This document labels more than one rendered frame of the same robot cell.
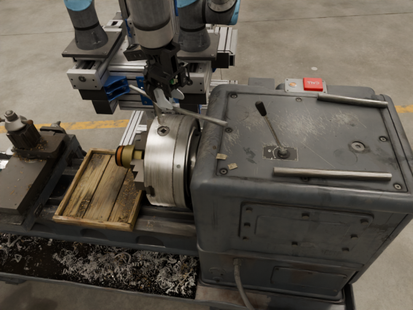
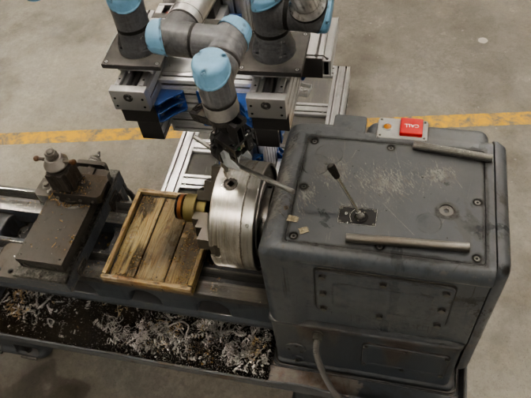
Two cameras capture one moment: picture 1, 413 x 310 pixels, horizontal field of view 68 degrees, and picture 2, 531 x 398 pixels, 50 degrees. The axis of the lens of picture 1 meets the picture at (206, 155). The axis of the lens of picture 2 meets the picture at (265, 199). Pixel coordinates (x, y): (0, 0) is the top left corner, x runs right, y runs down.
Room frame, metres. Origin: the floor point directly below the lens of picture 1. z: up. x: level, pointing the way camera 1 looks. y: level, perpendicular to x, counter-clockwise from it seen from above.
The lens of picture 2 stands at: (-0.28, -0.10, 2.41)
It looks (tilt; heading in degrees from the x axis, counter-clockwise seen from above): 52 degrees down; 8
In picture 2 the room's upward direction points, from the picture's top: 9 degrees counter-clockwise
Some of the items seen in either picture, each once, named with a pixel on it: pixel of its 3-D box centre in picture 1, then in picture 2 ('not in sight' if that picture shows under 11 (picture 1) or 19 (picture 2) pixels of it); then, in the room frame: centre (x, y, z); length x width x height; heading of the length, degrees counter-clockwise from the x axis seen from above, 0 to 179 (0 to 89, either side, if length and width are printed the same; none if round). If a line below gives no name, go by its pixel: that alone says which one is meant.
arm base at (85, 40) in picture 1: (88, 32); (136, 34); (1.42, 0.51, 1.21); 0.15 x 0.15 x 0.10
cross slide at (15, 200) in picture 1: (29, 165); (67, 211); (0.84, 0.73, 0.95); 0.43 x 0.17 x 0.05; 169
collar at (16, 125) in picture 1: (14, 121); (54, 160); (0.90, 0.71, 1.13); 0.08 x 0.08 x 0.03
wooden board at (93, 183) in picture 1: (109, 185); (163, 238); (0.76, 0.40, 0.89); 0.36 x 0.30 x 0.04; 169
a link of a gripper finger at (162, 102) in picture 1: (164, 102); (231, 163); (0.62, 0.10, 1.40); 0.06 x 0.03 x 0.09; 49
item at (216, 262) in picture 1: (269, 250); (370, 326); (0.64, -0.28, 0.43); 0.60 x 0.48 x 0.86; 79
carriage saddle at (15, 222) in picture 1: (23, 175); (58, 222); (0.83, 0.77, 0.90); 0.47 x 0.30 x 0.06; 169
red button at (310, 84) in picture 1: (312, 85); (411, 128); (0.83, -0.37, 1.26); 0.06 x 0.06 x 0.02; 79
